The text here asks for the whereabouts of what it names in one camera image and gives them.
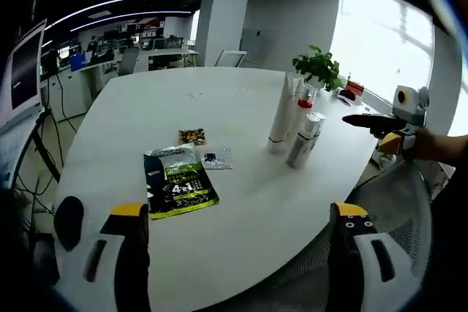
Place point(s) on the white office desk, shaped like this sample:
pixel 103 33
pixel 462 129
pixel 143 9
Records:
pixel 172 57

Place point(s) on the white laptop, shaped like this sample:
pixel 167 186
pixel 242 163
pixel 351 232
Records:
pixel 25 71

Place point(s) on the black laptop stand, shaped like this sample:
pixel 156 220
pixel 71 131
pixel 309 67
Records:
pixel 42 144

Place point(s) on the clear bag with blue sachet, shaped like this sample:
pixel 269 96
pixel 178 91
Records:
pixel 217 158

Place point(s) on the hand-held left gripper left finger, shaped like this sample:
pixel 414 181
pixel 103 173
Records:
pixel 109 275

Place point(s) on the black oval cushion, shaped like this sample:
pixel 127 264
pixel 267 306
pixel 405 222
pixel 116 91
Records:
pixel 69 222

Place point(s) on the green potted plant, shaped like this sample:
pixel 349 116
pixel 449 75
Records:
pixel 316 65

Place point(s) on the green black skincare sachet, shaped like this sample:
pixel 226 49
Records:
pixel 179 184

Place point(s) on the blue box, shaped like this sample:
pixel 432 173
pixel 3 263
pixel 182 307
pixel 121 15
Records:
pixel 78 61

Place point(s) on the gold skincare sachet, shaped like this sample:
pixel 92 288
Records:
pixel 192 136

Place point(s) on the grey mesh office chair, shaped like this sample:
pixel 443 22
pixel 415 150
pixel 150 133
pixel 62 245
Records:
pixel 398 213

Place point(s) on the person's right hand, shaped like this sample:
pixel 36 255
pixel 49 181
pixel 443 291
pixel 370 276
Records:
pixel 429 145

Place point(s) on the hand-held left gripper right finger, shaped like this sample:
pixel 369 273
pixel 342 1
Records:
pixel 351 275

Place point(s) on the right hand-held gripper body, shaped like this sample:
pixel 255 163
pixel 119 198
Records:
pixel 411 107

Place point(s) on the small white red object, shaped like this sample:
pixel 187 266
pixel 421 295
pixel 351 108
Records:
pixel 347 96

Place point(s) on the white chair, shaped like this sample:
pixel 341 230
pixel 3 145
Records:
pixel 230 58

